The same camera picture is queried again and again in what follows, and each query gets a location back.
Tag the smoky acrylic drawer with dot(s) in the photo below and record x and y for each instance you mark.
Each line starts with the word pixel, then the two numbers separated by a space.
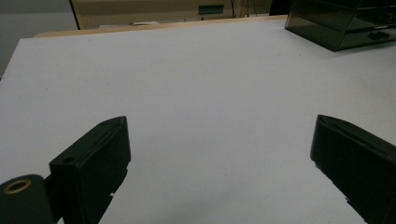
pixel 373 20
pixel 376 6
pixel 378 35

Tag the teal rectangular desk label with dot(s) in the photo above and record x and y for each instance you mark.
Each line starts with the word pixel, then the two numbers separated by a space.
pixel 211 9

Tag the smoky acrylic drawer cabinet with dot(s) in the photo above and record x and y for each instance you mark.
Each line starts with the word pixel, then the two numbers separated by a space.
pixel 317 21

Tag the black metal stand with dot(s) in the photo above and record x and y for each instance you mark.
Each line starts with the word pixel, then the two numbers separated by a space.
pixel 75 14

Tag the white table board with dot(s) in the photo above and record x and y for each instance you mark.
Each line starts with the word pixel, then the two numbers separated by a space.
pixel 202 93

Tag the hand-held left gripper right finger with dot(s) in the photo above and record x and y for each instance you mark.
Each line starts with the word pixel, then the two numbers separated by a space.
pixel 358 168

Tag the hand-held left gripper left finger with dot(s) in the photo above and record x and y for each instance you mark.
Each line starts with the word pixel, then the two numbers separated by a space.
pixel 90 168

